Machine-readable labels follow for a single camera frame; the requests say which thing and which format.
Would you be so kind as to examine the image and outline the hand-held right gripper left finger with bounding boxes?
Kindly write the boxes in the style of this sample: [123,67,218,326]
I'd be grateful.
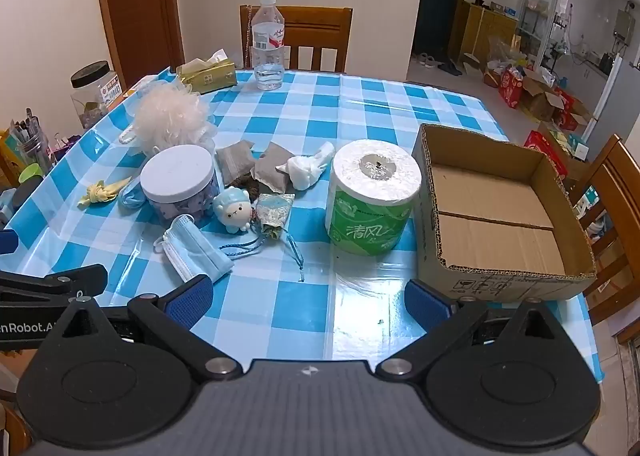
[37,275,246,382]

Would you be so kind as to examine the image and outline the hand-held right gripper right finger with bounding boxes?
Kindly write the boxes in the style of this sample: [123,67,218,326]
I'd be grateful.
[375,279,583,379]

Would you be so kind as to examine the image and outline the blue face mask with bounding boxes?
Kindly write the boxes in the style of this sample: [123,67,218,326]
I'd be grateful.
[154,215,235,283]

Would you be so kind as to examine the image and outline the yellow knotted cloth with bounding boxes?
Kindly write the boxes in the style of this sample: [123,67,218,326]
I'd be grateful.
[78,177,132,208]

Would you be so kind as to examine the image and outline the light blue sheep toy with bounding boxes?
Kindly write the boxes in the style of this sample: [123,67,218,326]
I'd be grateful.
[212,187,252,234]

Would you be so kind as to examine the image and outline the cardboard box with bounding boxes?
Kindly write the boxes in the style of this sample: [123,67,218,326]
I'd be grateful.
[520,76,566,122]
[412,123,597,301]

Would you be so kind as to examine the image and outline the light blue cloth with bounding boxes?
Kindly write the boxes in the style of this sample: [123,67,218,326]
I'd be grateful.
[118,177,146,211]

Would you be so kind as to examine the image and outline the embroidered sachet pouch with tassels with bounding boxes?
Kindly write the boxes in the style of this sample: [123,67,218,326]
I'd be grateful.
[218,193,307,283]

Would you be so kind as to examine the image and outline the cream mesh bath pouf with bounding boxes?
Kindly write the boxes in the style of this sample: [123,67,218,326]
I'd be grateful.
[119,85,217,157]

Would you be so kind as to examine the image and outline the toilet paper roll green wrapper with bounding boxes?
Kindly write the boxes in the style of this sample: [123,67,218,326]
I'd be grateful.
[325,139,422,257]

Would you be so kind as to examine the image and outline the binder clips and pens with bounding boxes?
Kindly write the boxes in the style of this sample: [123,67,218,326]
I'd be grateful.
[7,109,57,177]

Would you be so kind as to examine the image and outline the purple binder clips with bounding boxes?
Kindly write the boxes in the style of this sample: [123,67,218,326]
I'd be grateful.
[50,133,81,159]

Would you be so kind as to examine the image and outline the dark brown pad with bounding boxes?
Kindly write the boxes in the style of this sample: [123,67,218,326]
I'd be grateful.
[231,175,263,199]

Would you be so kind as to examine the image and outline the white plate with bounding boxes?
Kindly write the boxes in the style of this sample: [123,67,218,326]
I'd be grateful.
[139,145,223,227]

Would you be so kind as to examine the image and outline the brown cloth on left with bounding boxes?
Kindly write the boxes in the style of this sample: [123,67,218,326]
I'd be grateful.
[215,140,258,187]

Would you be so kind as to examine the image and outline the brown cloth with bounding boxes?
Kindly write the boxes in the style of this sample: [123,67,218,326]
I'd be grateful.
[250,141,303,192]
[215,140,258,187]

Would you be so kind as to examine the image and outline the brown cloth on right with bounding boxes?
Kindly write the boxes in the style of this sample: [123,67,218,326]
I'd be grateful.
[250,141,303,192]

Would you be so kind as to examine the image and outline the clear jar with black lid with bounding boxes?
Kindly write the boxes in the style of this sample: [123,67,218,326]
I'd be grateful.
[70,60,126,129]

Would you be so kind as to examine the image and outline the red carton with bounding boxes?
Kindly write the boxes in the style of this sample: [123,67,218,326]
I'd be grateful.
[524,130,568,177]

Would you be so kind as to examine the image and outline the blue white checkered tablecloth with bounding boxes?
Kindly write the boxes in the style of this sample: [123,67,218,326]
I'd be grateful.
[0,67,606,387]

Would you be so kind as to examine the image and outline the gold tissue pack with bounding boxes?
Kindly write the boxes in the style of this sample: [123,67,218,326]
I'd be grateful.
[176,50,237,94]

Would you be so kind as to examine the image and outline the red gift bag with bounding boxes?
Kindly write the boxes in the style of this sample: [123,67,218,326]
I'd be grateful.
[497,69,523,110]

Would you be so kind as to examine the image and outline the wooden chair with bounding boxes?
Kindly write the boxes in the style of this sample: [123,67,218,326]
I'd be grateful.
[567,133,640,327]
[239,5,354,73]

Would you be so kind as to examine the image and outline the open cardboard box on floor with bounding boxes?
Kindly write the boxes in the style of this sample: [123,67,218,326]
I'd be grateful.
[520,76,566,122]

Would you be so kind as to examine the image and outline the pair of slippers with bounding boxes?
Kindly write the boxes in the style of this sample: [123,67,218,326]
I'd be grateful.
[417,54,463,77]

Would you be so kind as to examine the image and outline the brown wooden door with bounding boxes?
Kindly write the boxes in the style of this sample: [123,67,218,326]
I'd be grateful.
[92,0,186,90]

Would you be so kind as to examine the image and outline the clear plastic water bottle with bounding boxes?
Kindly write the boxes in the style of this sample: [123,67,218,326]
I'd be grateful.
[251,0,287,91]

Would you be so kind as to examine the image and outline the wooden cabinet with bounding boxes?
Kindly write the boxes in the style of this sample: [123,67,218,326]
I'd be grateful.
[462,1,518,62]

